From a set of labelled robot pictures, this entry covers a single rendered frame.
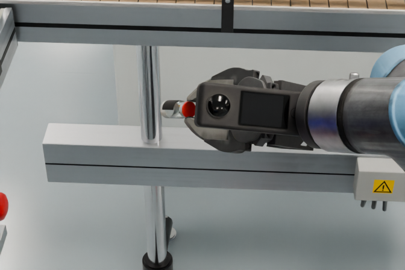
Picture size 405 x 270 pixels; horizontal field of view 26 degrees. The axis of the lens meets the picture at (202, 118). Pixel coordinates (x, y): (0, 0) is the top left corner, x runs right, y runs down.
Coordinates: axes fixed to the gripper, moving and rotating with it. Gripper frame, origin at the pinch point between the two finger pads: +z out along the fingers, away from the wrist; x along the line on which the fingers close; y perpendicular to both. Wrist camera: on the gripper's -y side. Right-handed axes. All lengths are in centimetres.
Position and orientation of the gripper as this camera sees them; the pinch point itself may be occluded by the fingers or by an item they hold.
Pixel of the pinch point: (189, 109)
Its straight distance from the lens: 103.9
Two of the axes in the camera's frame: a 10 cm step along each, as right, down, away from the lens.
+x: 1.1, -9.9, 0.7
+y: 7.6, 1.3, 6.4
